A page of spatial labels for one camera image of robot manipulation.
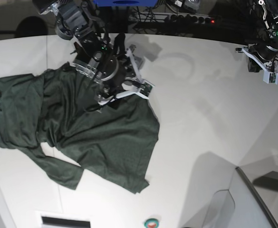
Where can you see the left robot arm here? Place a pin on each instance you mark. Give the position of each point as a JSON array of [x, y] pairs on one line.
[[264, 15]]

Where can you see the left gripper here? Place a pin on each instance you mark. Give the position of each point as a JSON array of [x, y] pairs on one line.
[[263, 52]]

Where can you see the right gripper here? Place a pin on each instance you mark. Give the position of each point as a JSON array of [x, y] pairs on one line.
[[103, 62]]

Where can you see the red green emergency button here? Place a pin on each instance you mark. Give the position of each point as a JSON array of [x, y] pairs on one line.
[[151, 223]]

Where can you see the dark green t-shirt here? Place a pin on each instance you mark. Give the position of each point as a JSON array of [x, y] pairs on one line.
[[54, 120]]

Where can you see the black power strip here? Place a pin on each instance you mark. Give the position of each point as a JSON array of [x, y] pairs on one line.
[[192, 19]]

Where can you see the blue box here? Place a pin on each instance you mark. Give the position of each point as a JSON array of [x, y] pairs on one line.
[[125, 3]]

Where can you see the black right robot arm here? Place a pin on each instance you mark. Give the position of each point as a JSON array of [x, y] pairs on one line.
[[72, 18]]

